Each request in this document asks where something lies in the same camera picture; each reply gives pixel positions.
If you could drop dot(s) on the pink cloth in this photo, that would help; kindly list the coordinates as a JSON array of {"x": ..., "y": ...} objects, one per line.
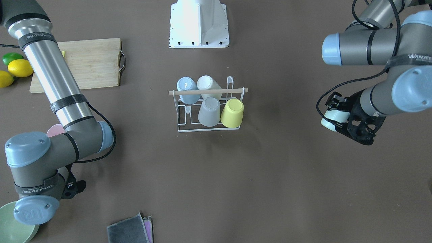
[{"x": 148, "y": 228}]

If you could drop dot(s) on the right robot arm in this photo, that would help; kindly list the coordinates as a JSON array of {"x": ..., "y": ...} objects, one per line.
[{"x": 41, "y": 165}]

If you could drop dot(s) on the grey cup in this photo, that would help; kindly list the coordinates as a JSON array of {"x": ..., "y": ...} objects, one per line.
[{"x": 209, "y": 113}]

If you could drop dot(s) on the yellow cup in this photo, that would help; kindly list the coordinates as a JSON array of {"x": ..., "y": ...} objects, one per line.
[{"x": 232, "y": 114}]

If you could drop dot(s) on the grey cloth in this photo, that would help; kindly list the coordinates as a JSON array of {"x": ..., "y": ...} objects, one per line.
[{"x": 130, "y": 230}]

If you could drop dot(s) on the white cup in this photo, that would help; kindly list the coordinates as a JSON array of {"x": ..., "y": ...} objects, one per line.
[{"x": 208, "y": 83}]

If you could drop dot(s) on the green lime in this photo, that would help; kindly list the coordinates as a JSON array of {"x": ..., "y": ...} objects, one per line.
[{"x": 11, "y": 56}]

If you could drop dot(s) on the white wire cup rack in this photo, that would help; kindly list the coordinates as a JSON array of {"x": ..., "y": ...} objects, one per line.
[{"x": 187, "y": 115}]

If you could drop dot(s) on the yellow lemon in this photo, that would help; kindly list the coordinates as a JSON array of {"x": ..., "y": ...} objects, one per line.
[
  {"x": 6, "y": 79},
  {"x": 20, "y": 68}
]

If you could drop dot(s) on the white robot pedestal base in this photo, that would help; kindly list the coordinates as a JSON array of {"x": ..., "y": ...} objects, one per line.
[{"x": 199, "y": 24}]

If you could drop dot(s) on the light blue cup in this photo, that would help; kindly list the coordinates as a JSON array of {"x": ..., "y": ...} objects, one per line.
[{"x": 188, "y": 84}]

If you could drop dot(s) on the mint green cup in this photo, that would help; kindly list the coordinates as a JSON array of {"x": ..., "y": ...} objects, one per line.
[{"x": 334, "y": 114}]

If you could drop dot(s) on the green bowl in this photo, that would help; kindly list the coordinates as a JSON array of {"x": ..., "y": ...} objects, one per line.
[{"x": 12, "y": 231}]

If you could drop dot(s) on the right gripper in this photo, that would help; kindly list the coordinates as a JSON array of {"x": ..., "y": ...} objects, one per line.
[{"x": 71, "y": 187}]

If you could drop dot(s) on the pink cup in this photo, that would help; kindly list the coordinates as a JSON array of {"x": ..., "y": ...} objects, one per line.
[{"x": 55, "y": 130}]

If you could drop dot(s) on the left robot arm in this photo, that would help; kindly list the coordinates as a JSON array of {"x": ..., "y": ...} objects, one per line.
[{"x": 378, "y": 37}]

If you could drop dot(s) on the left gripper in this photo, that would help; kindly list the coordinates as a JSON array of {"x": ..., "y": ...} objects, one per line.
[{"x": 353, "y": 103}]

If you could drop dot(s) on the bamboo cutting board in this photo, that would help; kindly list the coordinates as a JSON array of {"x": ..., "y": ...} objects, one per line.
[{"x": 94, "y": 63}]

